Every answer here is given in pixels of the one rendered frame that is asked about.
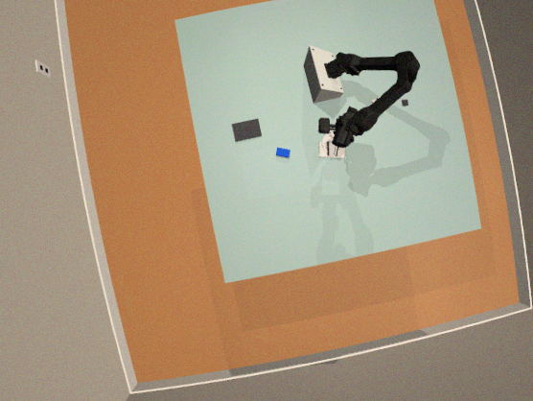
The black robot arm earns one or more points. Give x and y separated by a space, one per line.
406 66

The blue flat block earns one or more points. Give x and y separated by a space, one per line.
283 152

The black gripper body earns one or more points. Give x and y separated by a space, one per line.
324 126

